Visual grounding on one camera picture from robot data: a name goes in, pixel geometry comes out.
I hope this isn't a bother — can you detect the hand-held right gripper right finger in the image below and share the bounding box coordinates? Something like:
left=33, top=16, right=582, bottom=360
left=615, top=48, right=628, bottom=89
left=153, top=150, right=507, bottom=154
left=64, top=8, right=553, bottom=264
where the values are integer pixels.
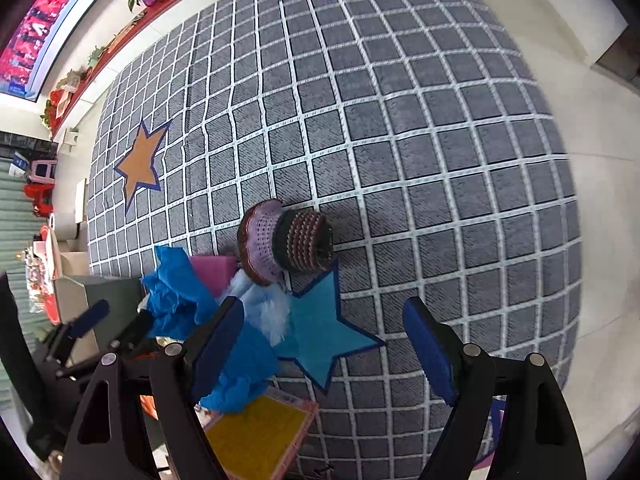
left=402, top=296, right=588, bottom=480

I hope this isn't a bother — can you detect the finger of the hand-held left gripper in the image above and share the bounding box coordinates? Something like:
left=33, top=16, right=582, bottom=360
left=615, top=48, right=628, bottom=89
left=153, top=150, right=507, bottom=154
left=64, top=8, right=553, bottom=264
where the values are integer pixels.
left=97, top=310, right=156, bottom=361
left=42, top=299, right=111, bottom=377

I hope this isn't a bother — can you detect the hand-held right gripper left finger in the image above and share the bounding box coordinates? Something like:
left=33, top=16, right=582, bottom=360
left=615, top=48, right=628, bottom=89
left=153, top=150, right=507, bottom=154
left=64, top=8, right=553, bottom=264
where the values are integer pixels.
left=60, top=295, right=246, bottom=480

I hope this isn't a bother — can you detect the grey storage box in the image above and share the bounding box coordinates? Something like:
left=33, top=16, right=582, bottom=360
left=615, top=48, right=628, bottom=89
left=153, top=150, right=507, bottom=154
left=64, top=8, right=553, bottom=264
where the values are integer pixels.
left=54, top=274, right=147, bottom=356

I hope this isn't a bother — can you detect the blue fleece cloth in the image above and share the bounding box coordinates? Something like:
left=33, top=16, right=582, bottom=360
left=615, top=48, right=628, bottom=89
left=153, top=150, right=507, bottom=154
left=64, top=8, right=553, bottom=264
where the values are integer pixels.
left=140, top=245, right=281, bottom=413

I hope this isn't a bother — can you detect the light blue fluffy cloth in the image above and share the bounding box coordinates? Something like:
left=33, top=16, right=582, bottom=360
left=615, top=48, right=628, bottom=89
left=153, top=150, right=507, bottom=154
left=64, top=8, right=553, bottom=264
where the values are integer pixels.
left=227, top=267, right=292, bottom=346

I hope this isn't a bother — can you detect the pink sponge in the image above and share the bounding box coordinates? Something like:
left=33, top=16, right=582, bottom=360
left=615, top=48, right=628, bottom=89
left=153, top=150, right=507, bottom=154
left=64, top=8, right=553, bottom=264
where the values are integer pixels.
left=192, top=255, right=240, bottom=297

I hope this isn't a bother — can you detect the purple brown crocheted hat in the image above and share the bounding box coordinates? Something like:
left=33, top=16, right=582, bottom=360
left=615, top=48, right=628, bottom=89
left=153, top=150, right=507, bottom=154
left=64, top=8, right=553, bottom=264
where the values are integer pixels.
left=239, top=199, right=335, bottom=288

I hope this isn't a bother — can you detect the round table with red top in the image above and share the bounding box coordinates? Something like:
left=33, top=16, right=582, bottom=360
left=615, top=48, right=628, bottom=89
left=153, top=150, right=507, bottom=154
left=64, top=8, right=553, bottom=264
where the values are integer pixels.
left=27, top=225, right=65, bottom=311

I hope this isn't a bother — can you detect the red plastic stool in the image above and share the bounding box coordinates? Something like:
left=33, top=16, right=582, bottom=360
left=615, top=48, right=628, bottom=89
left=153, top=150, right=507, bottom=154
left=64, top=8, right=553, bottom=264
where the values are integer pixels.
left=24, top=182, right=55, bottom=217

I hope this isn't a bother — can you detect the pink plastic stool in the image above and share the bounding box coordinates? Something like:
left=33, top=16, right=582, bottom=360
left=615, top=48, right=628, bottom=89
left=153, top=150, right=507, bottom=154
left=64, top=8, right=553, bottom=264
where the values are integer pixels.
left=27, top=159, right=57, bottom=184

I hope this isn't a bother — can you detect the grey grid rug with stars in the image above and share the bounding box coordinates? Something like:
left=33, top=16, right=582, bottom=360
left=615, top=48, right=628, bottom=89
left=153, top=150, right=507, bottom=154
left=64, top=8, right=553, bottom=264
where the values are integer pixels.
left=85, top=0, right=586, bottom=471

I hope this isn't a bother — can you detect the white cabinet with red top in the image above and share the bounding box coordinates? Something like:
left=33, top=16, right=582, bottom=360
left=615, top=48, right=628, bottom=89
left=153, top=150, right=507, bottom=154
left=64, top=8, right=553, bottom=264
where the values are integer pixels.
left=47, top=0, right=236, bottom=161

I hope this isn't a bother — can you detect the television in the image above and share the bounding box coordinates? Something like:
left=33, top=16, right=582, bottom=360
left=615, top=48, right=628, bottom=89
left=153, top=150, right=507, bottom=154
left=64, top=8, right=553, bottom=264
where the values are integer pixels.
left=0, top=0, right=128, bottom=103

